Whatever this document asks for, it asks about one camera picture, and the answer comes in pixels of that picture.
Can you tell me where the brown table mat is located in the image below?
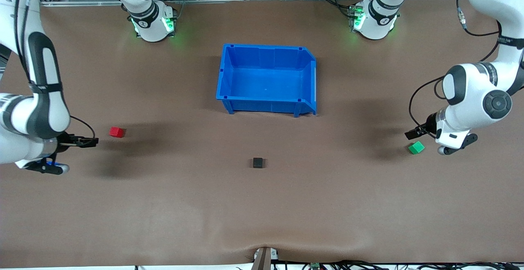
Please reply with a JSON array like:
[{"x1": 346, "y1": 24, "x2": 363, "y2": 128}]
[{"x1": 0, "y1": 0, "x2": 524, "y2": 268}]

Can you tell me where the blue plastic storage bin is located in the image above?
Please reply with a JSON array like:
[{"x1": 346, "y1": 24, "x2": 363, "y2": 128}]
[{"x1": 216, "y1": 43, "x2": 318, "y2": 118}]

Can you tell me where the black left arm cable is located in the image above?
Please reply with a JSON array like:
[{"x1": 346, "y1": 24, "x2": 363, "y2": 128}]
[{"x1": 408, "y1": 0, "x2": 503, "y2": 133}]

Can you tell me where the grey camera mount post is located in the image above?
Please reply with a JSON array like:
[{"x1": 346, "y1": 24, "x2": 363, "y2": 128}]
[{"x1": 251, "y1": 246, "x2": 279, "y2": 270}]

